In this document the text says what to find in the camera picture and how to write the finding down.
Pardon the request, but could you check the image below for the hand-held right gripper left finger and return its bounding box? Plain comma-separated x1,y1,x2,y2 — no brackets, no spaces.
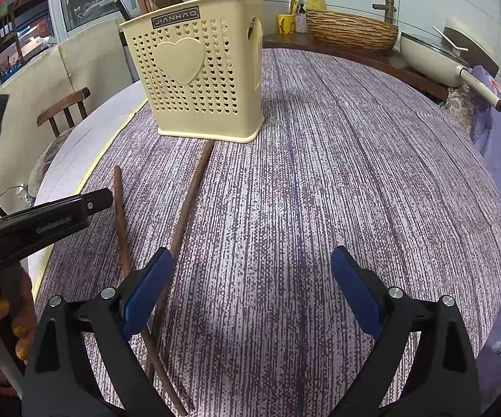
21,247,175,417

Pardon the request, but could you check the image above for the white cloth with yellow edge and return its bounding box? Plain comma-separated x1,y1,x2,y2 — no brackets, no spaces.
27,79,149,300

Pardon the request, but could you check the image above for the black chopstick with gold band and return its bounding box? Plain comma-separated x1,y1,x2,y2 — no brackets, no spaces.
104,0,133,22

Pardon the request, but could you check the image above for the purple striped tablecloth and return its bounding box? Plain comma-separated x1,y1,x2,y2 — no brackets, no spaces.
35,48,501,417

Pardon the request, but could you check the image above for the cream and brown pot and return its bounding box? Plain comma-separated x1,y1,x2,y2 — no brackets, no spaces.
444,17,501,81

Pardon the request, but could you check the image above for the cream plastic utensil basket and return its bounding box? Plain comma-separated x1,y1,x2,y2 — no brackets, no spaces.
118,0,265,145

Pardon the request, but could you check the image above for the dark wooden counter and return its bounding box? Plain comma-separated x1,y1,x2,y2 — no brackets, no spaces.
261,32,451,101

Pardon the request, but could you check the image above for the bronze faucet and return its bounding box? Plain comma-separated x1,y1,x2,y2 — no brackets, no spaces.
372,0,396,24

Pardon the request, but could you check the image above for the glass pan lid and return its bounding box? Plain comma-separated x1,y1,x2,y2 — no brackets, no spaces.
402,25,470,68

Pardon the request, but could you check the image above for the wooden chair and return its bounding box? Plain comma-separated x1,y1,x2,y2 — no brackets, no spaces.
37,87,91,137

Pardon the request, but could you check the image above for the floral chair cushion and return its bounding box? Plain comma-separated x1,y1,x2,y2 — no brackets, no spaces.
28,128,75,192

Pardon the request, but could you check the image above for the woven basin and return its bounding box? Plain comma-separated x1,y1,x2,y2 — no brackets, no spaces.
305,9,400,51

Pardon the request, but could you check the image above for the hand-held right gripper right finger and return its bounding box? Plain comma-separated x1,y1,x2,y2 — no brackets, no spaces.
331,245,481,417

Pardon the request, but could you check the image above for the pink floral bottle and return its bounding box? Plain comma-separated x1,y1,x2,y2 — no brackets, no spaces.
295,3,309,34

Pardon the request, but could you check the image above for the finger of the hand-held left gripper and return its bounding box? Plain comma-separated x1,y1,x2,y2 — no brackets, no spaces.
31,188,114,227

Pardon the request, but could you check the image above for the cream frying pan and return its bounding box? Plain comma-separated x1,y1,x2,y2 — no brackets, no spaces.
399,30,501,113

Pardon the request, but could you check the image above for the beige floral cloth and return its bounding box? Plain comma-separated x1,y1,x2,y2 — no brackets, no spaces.
444,84,479,137

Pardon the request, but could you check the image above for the person's left hand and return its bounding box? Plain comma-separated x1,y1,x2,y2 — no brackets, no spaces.
0,268,38,386

